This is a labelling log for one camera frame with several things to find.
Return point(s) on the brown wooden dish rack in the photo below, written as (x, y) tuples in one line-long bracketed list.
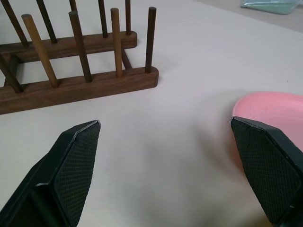
[(94, 82)]

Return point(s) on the green plate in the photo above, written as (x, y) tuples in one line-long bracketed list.
[(272, 6)]

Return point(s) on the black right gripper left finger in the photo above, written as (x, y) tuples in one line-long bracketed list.
[(71, 170)]

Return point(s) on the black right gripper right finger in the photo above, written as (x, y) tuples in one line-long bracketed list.
[(265, 170)]

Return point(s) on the red plate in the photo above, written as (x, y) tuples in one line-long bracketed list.
[(272, 106)]

